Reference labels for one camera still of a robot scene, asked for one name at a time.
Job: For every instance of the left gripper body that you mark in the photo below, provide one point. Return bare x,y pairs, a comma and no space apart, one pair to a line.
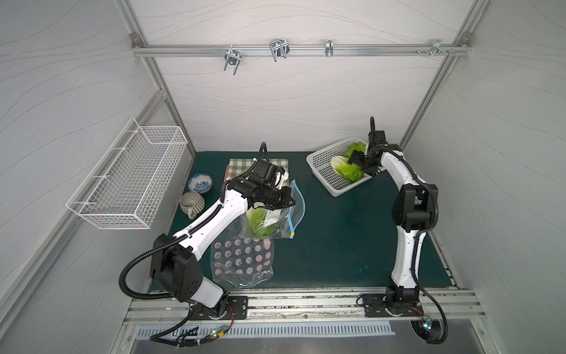
280,197

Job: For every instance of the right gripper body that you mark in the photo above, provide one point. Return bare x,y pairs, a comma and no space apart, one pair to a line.
357,159

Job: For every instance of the chinese cabbage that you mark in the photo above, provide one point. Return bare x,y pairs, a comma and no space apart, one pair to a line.
351,173
356,146
257,223

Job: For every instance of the clear blue-zip zipper bag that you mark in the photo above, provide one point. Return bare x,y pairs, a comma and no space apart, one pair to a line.
288,219

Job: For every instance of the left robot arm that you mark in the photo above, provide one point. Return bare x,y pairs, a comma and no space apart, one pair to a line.
175,265

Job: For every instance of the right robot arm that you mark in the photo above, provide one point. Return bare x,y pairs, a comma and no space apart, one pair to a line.
415,212

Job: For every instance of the pink-dotted zipper bag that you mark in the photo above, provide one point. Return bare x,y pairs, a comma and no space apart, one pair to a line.
241,263

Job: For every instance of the green checkered cloth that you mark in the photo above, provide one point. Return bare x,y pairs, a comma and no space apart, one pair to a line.
239,166

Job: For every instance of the white plastic basket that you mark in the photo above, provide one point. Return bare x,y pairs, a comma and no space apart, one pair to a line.
319,162

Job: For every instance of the blue floral bowl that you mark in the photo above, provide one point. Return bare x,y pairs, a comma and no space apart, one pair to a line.
200,183

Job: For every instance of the grey striped mug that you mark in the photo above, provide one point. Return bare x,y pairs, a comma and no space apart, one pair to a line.
192,204

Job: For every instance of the metal hook small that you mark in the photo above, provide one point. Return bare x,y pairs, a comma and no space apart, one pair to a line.
329,48

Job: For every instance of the metal hook clamp left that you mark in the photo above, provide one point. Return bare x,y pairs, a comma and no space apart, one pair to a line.
232,58

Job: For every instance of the metal hook clamp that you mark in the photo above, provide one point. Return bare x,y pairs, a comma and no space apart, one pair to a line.
279,49
232,58

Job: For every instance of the metal hook clamp middle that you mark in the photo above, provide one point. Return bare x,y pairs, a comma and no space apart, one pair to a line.
279,49

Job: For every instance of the white vented strip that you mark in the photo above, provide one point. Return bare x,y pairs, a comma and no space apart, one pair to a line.
279,330

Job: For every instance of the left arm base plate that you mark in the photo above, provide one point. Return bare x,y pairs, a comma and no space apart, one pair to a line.
234,307

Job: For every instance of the metal bracket right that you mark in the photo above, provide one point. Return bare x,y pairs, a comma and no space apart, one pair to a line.
436,49

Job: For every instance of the white wire wall basket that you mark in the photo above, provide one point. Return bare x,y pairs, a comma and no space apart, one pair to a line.
126,187

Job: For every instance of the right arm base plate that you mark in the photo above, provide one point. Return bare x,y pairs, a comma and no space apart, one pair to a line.
380,305

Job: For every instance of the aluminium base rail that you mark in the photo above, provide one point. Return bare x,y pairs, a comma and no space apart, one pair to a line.
300,305

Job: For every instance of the aluminium top rail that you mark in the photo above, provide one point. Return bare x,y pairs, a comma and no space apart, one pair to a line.
296,50

